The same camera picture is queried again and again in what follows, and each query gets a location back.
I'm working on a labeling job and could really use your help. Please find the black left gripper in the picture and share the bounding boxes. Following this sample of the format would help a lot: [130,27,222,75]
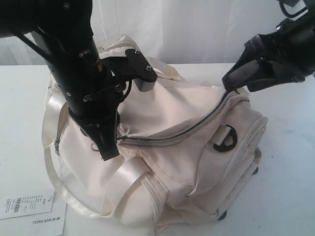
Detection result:
[46,49,126,161]

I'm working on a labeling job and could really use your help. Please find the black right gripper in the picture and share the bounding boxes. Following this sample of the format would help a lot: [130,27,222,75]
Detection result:
[222,31,315,92]

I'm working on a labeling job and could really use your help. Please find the cream satin duffel bag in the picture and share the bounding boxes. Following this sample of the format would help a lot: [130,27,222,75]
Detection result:
[42,35,267,232]

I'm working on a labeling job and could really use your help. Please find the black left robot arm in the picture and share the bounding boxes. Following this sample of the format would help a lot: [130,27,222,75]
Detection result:
[0,0,126,160]

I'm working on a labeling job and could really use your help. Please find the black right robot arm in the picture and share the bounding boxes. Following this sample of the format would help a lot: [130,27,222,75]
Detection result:
[222,0,315,92]

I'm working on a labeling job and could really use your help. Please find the white brand hang tag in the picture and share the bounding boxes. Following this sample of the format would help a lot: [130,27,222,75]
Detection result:
[15,202,66,236]

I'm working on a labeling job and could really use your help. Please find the white barcode hang tag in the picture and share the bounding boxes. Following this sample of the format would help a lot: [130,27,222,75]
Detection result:
[0,190,55,220]

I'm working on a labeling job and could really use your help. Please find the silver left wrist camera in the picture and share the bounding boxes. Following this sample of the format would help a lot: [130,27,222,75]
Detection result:
[125,49,157,92]

